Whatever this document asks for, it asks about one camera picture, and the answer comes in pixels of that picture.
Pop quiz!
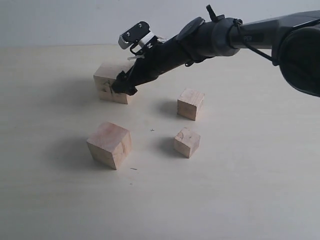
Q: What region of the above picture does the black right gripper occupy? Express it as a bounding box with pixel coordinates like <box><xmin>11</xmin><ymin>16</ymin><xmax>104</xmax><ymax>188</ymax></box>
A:
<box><xmin>111</xmin><ymin>38</ymin><xmax>188</xmax><ymax>96</ymax></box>

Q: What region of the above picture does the largest wooden cube marked 4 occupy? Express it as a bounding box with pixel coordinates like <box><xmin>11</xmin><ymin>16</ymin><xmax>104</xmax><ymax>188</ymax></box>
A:
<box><xmin>93</xmin><ymin>60</ymin><xmax>134</xmax><ymax>105</ymax></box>

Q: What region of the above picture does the second largest wooden cube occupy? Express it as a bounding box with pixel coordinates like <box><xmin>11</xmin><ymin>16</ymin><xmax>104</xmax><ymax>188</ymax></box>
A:
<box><xmin>86</xmin><ymin>122</ymin><xmax>132</xmax><ymax>170</ymax></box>

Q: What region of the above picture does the smallest wooden cube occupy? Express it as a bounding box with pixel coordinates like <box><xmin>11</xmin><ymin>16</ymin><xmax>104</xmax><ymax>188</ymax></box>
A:
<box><xmin>173</xmin><ymin>127</ymin><xmax>201</xmax><ymax>159</ymax></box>

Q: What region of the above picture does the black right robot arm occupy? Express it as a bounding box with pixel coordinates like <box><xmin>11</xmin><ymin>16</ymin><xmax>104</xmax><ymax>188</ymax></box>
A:
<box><xmin>111</xmin><ymin>9</ymin><xmax>320</xmax><ymax>97</ymax></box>

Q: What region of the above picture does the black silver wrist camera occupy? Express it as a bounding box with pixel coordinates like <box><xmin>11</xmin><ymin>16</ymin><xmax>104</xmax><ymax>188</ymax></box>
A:
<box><xmin>118</xmin><ymin>21</ymin><xmax>150</xmax><ymax>50</ymax></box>

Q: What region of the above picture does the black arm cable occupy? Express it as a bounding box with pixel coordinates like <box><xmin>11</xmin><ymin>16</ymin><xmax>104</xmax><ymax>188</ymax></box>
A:
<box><xmin>232</xmin><ymin>18</ymin><xmax>280</xmax><ymax>66</ymax></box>

